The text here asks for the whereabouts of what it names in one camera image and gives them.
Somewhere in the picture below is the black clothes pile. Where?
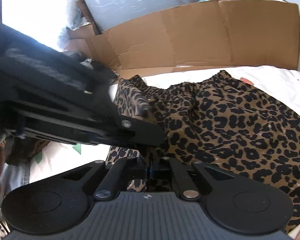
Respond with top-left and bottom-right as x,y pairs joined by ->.
91,61 -> 118,80

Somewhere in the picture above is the cream bear print bedsheet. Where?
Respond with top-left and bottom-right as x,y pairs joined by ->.
0,64 -> 300,240

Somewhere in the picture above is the brown cardboard sheet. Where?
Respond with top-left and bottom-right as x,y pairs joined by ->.
68,0 -> 300,79

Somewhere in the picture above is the leopard print skirt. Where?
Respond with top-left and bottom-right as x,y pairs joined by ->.
107,70 -> 300,231

